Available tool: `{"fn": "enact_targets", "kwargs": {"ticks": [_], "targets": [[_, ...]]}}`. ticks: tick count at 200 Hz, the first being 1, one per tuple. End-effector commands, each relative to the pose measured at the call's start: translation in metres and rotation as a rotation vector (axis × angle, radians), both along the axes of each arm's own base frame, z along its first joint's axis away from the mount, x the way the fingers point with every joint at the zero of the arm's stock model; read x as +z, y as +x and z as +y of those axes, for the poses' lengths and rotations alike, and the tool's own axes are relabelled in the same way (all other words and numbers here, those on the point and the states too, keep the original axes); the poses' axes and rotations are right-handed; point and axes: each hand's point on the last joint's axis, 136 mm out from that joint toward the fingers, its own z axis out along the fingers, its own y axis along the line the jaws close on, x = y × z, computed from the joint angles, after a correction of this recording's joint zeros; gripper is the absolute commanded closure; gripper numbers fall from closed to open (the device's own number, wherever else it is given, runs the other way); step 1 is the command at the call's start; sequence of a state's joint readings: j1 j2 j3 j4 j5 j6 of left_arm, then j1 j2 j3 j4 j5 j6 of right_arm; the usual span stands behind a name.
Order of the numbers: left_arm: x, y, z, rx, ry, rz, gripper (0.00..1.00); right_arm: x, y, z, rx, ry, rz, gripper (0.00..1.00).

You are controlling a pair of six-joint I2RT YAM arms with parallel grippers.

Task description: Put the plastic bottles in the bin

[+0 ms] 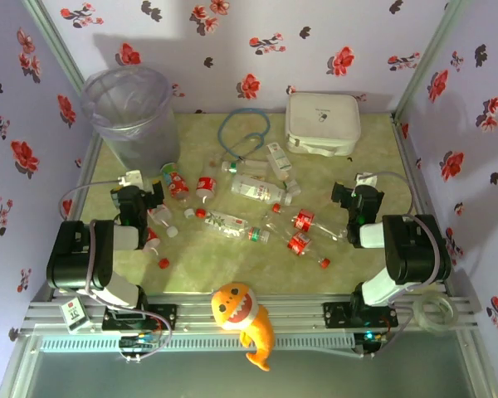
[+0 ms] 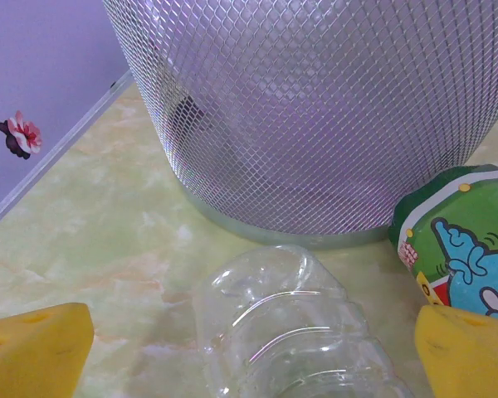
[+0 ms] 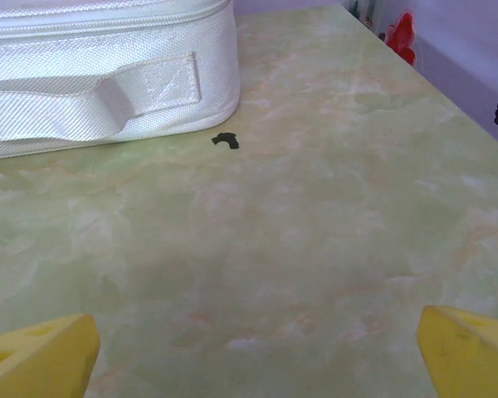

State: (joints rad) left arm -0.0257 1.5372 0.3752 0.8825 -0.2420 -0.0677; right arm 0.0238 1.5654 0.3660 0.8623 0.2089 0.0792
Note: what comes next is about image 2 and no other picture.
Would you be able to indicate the clear label-free plastic bottle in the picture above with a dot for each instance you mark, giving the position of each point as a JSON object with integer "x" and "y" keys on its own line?
{"x": 294, "y": 331}

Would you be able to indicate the aluminium table edge rail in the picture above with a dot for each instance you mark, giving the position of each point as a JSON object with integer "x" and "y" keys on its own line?
{"x": 54, "y": 155}

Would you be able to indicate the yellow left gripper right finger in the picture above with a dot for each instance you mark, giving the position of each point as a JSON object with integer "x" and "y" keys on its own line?
{"x": 469, "y": 356}

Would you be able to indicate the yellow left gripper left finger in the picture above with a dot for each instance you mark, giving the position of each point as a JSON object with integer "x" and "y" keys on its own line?
{"x": 33, "y": 352}

